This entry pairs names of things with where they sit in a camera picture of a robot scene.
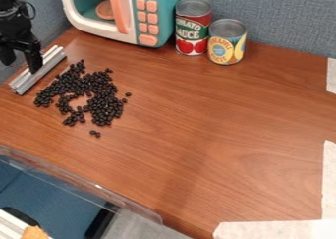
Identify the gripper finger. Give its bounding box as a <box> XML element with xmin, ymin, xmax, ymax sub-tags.
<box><xmin>0</xmin><ymin>47</ymin><xmax>19</xmax><ymax>67</ymax></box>
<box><xmin>24</xmin><ymin>47</ymin><xmax>45</xmax><ymax>75</ymax></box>

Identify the toy microwave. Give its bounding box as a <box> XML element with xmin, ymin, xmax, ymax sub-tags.
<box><xmin>57</xmin><ymin>0</ymin><xmax>187</xmax><ymax>49</ymax></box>

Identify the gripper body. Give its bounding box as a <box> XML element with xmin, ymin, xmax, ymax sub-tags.
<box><xmin>0</xmin><ymin>1</ymin><xmax>42</xmax><ymax>53</ymax></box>

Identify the red can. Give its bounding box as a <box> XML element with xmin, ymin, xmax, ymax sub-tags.
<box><xmin>174</xmin><ymin>0</ymin><xmax>214</xmax><ymax>57</ymax></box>

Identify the pile of black bits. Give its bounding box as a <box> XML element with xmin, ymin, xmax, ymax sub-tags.
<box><xmin>32</xmin><ymin>59</ymin><xmax>133</xmax><ymax>139</ymax></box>

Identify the silver metal bar tool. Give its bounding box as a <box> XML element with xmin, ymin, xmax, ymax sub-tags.
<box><xmin>8</xmin><ymin>44</ymin><xmax>69</xmax><ymax>96</ymax></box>

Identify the yellow can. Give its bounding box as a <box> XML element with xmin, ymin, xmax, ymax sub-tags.
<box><xmin>205</xmin><ymin>18</ymin><xmax>249</xmax><ymax>66</ymax></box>

